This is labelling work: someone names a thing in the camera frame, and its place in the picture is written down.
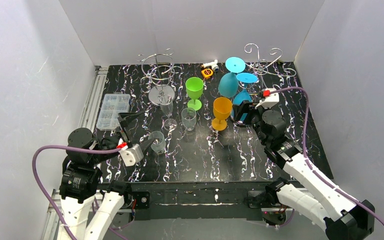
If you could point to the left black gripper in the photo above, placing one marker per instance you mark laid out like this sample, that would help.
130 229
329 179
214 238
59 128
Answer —
124 134

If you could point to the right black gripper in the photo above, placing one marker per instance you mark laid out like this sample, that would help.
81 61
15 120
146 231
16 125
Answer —
242 113

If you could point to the blue plastic wine glass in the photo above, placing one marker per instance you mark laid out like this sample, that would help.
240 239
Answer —
245 80
229 84

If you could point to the chrome glass rack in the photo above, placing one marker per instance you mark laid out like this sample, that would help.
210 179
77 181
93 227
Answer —
261 66
161 74

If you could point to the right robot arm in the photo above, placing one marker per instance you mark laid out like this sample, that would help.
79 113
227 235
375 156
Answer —
340 216

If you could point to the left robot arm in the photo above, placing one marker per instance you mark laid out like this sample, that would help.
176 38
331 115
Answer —
80 179

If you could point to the orange plastic wine glass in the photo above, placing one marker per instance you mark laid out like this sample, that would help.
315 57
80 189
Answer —
222 107

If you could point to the green plastic wine glass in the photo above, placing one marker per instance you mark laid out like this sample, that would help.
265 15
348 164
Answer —
194 89

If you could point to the clear stemless glass front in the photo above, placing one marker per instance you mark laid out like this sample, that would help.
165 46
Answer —
158 142

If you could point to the clear stemless glass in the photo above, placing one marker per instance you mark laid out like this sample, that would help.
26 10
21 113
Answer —
189 118
158 142

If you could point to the clear plastic screw box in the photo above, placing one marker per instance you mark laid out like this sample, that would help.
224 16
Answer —
112 105

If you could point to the tall clear champagne flute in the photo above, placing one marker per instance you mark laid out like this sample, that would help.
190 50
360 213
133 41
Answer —
166 105

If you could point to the yellow tape measure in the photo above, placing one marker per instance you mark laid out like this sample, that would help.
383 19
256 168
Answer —
207 73

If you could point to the clear stemless glass centre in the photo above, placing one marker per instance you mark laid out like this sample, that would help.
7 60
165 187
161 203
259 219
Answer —
189 118

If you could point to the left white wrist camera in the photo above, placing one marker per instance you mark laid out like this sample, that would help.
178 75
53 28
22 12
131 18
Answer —
130 155

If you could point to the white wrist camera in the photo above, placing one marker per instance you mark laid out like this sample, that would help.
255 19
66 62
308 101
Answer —
130 155
269 99

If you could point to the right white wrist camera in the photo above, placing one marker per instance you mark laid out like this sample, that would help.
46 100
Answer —
269 99

